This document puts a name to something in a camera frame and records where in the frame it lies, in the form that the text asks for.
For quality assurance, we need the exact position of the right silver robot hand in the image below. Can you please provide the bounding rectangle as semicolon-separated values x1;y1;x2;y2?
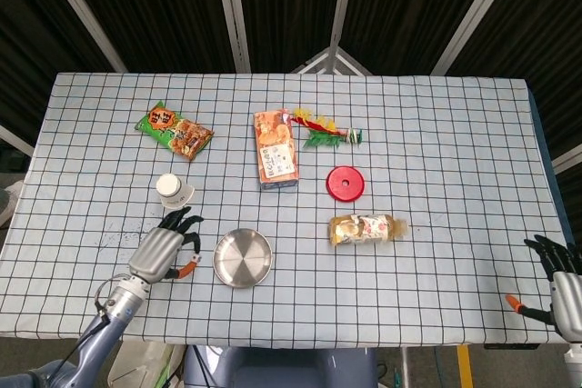
505;234;582;343

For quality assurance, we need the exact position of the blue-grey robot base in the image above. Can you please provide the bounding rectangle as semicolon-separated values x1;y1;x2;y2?
184;345;378;388

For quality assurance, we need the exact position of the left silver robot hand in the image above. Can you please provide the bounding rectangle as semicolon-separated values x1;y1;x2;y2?
127;205;205;284

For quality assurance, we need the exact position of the colourful feather shuttlecock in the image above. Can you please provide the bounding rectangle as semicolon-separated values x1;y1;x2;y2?
290;107;364;151

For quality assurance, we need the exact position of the white paper cup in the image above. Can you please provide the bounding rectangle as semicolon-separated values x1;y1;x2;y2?
155;173;196;211

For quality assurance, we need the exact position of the silver metal plate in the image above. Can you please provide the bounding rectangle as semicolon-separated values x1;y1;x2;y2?
212;227;274;289

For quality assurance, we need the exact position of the white aluminium frame bar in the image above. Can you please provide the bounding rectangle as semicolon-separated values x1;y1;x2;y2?
0;123;36;158
551;143;582;175

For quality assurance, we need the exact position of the red plastic disc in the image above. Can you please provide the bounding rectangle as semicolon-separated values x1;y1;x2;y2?
325;165;366;202

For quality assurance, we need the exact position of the orange biscuit box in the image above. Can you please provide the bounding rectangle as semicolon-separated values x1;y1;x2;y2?
253;108;301;193

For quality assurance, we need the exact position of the green snack bag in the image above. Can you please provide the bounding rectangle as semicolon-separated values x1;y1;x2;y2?
134;101;216;162

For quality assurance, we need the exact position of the blue checkered tablecloth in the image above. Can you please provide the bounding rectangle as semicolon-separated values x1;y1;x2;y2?
0;71;577;346

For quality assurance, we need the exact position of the yellow tea bottle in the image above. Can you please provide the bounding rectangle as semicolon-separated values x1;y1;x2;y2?
327;213;409;247

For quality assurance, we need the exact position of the white triangular frame brace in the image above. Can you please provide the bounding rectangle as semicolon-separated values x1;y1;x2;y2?
290;45;373;76

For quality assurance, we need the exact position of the white plastic bag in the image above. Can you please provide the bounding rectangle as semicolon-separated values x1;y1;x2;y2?
108;341;176;388

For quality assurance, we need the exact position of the black cable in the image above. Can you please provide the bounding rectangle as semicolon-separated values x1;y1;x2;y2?
190;345;217;388

